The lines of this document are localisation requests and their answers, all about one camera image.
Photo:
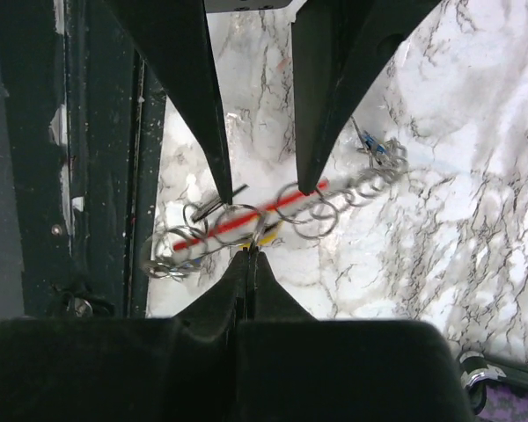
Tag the black poker chip case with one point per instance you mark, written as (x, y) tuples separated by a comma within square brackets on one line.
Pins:
[(497, 388)]

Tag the black key fob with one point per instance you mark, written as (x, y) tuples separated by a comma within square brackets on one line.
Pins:
[(205, 209)]

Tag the blue key tag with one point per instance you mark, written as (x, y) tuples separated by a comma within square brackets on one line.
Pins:
[(372, 144)]

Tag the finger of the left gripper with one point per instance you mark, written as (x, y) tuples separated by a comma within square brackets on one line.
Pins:
[(338, 50), (173, 38)]

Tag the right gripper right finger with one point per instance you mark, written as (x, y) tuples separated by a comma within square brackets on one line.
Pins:
[(341, 370)]

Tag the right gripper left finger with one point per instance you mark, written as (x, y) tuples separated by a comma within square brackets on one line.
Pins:
[(112, 369)]

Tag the red keyring with keys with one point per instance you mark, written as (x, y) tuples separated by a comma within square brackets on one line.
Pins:
[(175, 252)]

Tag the yellow tagged key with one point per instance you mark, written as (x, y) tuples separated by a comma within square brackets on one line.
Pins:
[(269, 234)]

